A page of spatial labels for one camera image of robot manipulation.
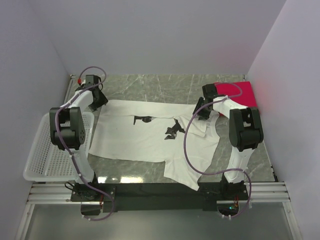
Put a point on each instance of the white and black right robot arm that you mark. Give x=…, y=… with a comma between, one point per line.
x=245, y=134

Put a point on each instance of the white t shirt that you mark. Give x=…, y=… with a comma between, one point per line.
x=157, y=132

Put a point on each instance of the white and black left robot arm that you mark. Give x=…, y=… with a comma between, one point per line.
x=67, y=129

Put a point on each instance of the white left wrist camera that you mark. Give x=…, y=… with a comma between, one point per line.
x=83, y=80

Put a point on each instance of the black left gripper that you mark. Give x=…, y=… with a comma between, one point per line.
x=103, y=101

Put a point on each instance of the black base beam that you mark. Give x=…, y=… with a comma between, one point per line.
x=159, y=196

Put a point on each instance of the folded red t shirt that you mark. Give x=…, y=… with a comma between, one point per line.
x=238, y=95

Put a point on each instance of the white plastic basket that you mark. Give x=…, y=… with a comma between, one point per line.
x=47, y=163

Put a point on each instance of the aluminium rail frame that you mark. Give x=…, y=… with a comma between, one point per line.
x=57, y=194

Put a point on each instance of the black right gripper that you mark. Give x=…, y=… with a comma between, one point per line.
x=204, y=116

